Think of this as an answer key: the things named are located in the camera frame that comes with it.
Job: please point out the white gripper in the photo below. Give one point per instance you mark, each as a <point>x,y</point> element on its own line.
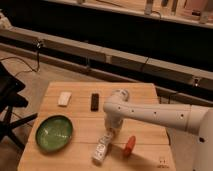
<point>112,124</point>

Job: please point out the white plastic bottle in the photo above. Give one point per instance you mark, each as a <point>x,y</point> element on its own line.
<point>101,149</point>

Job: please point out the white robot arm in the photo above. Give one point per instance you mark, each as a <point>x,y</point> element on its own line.
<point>197,120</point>

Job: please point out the red sausage toy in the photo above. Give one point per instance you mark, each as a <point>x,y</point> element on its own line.
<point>129,146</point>

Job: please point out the black rectangular block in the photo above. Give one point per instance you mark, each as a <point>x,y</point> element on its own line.
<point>94,102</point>

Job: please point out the green bowl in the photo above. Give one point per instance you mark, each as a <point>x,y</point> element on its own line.
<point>54,133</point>

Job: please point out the black office chair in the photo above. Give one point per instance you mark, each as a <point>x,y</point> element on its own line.
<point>10,87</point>

